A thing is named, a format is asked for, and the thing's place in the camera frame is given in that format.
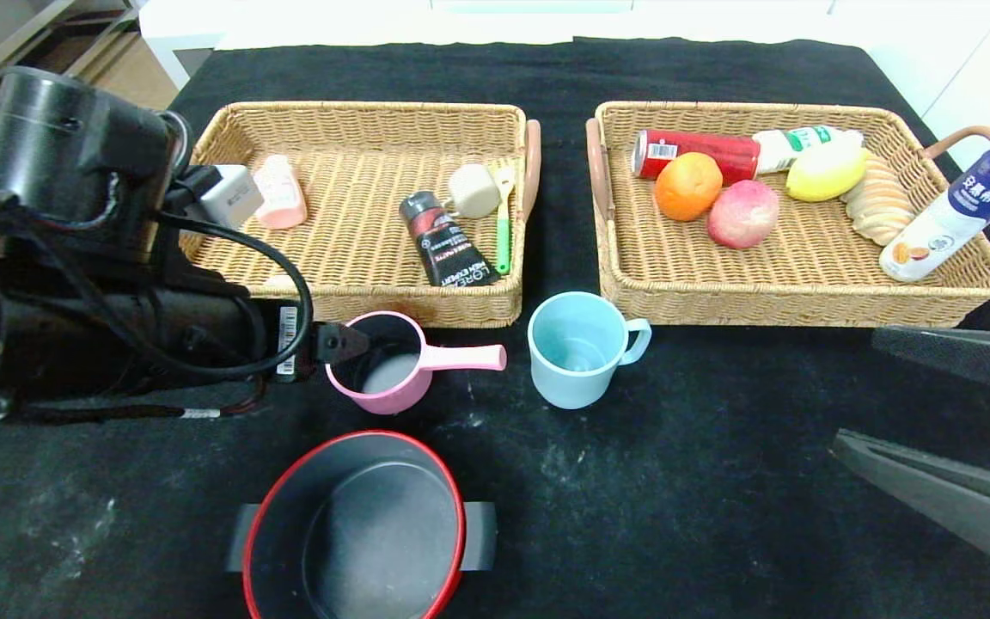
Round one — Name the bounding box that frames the small pink bottle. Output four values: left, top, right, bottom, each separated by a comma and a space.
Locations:
254, 155, 309, 230

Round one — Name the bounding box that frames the pink saucepan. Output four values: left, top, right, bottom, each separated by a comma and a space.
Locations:
325, 311, 508, 416

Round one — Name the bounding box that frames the orange fruit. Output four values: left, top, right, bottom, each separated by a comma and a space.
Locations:
654, 152, 724, 223

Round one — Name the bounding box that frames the red rimmed black pot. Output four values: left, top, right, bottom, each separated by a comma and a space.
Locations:
222, 430, 498, 619

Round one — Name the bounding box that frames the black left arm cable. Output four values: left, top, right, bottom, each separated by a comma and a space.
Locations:
0, 172, 315, 381

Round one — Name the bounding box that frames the pink peach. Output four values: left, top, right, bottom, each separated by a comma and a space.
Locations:
706, 179, 780, 250

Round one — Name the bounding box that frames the white yogurt bottle blue cap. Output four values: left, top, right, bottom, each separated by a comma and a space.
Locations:
877, 121, 990, 284

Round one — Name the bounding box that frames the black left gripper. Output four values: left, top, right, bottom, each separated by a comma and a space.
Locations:
156, 288, 370, 383

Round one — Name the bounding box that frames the yellow lemon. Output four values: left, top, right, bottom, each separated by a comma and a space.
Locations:
785, 142, 872, 204

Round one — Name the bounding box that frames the red drink can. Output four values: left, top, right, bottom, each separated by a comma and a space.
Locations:
632, 129, 760, 186

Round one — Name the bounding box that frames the green handled yellow brush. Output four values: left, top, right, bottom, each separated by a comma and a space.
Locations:
495, 168, 516, 276

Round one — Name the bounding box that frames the small beige cup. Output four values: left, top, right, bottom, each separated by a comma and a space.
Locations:
446, 163, 503, 218

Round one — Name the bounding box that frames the white bottle green label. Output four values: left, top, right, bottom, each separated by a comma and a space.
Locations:
753, 126, 864, 175

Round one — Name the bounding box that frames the striped bread roll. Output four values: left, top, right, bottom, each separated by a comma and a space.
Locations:
839, 156, 915, 248

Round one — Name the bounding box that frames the rectangular wicker basket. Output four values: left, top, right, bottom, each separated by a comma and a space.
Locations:
584, 101, 990, 330
179, 101, 543, 330

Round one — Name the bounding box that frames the light blue mug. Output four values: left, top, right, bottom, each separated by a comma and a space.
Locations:
528, 291, 653, 410

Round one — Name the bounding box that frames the black cosmetic tube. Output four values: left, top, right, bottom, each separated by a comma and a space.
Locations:
399, 191, 500, 288

